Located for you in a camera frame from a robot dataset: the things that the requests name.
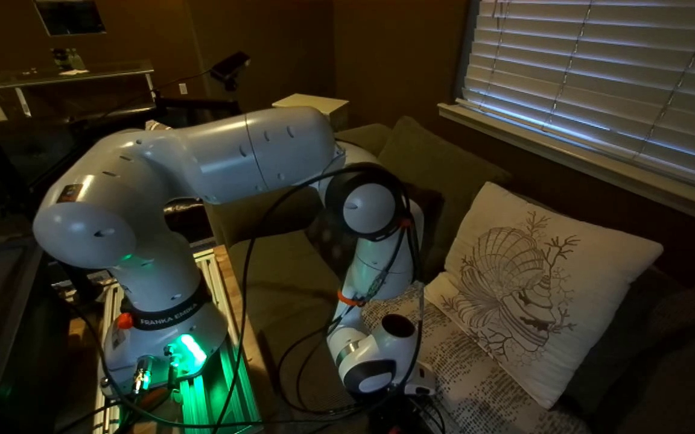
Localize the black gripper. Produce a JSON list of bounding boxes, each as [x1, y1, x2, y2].
[[368, 395, 443, 434]]

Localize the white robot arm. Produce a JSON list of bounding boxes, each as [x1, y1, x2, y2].
[[34, 108, 424, 402]]

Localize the white black-patterned cushion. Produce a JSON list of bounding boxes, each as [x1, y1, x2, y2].
[[361, 273, 591, 434]]

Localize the olive green sofa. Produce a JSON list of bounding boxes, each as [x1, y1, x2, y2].
[[210, 118, 695, 434]]

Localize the dark floral patterned cushion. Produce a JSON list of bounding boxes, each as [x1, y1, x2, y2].
[[307, 183, 443, 279]]

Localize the white embroidered cushion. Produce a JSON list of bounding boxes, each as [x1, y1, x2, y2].
[[429, 181, 663, 407]]

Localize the white radiator cover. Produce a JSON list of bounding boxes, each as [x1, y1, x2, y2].
[[270, 93, 350, 134]]

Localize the black desk lamp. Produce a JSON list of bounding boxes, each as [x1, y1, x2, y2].
[[202, 52, 250, 100]]

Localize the white window blinds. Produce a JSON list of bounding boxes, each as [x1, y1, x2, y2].
[[461, 0, 695, 183]]

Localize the green-lit robot base mount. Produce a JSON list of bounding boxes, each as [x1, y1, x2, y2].
[[92, 244, 264, 434]]

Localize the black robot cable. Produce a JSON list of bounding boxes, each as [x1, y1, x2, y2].
[[199, 165, 429, 434]]

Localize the white wall shelf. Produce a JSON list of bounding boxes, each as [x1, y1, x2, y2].
[[0, 64, 153, 118]]

